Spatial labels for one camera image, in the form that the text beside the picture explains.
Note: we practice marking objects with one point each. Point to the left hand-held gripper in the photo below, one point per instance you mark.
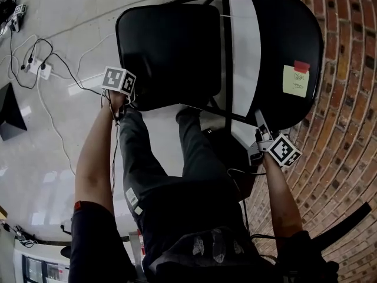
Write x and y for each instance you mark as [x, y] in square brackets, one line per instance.
[116, 80]

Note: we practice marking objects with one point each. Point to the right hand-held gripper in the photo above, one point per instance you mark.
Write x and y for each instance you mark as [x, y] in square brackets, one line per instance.
[284, 150]

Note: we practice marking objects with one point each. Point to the black folding chair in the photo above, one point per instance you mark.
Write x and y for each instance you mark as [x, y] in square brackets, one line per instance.
[171, 55]

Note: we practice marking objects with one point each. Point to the person's right forearm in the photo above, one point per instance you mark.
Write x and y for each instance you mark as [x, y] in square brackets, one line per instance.
[279, 193]

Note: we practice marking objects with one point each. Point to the person's left forearm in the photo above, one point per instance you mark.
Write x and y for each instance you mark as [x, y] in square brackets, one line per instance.
[94, 164]

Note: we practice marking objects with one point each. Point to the black equipment case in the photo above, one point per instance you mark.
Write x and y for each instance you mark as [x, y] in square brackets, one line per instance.
[232, 158]

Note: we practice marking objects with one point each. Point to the yellow sticky note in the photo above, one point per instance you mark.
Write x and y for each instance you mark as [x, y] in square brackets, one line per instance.
[294, 81]

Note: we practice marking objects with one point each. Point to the red tape piece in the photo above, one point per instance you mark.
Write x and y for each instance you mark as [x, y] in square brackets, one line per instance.
[302, 66]

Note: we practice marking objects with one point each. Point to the white power strip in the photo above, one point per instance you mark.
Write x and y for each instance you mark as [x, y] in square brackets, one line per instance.
[41, 69]

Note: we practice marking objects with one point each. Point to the person's grey trousers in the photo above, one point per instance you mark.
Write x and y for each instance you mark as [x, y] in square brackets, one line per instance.
[153, 164]

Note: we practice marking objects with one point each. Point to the wooden table with black base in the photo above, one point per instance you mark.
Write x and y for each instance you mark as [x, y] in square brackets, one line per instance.
[10, 116]

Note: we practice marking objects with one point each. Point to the small spare hand-held gripper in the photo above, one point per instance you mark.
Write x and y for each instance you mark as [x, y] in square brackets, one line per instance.
[18, 18]

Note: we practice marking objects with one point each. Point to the black round device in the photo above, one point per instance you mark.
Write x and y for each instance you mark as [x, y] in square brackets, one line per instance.
[6, 7]

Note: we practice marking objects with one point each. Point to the person's black printed shirt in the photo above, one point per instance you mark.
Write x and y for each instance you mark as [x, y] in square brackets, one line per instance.
[191, 246]

